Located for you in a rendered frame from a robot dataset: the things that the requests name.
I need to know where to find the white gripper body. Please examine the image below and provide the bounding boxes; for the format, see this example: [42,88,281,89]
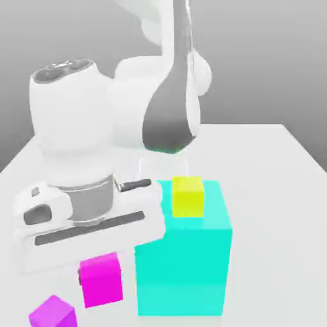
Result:
[13,184,166,276]

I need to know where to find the small magenta cube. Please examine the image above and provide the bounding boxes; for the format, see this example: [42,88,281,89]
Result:
[79,251,124,309]

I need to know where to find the small purple cube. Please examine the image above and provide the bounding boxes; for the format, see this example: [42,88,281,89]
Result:
[28,294,78,327]

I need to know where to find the small yellow cube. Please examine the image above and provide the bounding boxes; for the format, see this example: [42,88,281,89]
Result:
[171,176,206,218]

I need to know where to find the large cyan box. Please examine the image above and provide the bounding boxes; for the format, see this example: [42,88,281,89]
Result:
[134,179,234,317]

